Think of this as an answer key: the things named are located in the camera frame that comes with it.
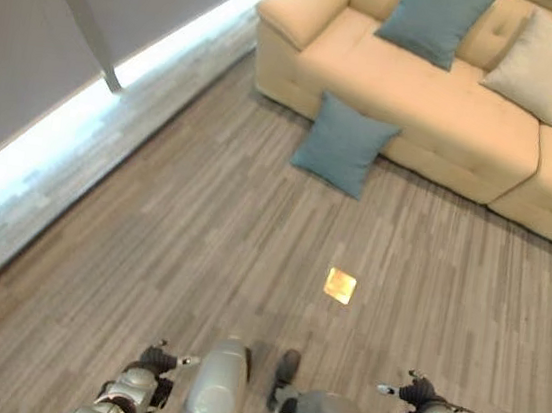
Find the silver left robot leg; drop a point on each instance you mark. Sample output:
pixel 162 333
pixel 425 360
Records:
pixel 216 385

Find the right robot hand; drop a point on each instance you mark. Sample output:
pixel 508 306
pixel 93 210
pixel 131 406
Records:
pixel 416 389

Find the brass floor outlet plate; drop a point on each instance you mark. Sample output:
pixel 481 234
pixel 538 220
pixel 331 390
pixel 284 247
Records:
pixel 340 286

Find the silver robot leg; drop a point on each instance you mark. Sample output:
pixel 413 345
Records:
pixel 216 385
pixel 305 396

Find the beige square cushion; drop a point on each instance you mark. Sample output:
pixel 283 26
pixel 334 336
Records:
pixel 542 68

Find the silver right robot leg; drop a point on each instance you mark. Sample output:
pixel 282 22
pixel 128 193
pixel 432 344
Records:
pixel 305 396

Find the beige fabric sofa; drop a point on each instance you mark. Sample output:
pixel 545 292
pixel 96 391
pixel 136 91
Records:
pixel 435 100

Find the teal square cushion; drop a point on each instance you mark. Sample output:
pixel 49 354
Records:
pixel 432 21
pixel 340 146

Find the white floor lamp stand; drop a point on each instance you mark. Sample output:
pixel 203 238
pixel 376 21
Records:
pixel 81 9

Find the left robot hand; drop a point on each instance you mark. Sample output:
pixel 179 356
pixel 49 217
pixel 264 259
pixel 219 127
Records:
pixel 161 356

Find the grey roller window blind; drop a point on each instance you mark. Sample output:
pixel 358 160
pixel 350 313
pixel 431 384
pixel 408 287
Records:
pixel 53 13

